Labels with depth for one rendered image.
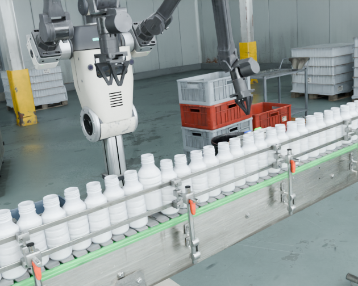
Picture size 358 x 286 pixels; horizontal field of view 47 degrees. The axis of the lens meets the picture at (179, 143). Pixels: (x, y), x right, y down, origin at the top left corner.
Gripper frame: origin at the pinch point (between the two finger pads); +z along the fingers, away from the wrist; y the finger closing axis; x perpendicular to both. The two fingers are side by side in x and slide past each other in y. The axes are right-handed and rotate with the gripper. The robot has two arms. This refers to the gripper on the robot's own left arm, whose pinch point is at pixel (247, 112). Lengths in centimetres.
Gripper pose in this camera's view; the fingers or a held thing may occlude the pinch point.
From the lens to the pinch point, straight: 179.1
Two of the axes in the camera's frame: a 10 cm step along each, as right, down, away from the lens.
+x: -6.9, 1.7, 7.1
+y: 6.8, -2.1, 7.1
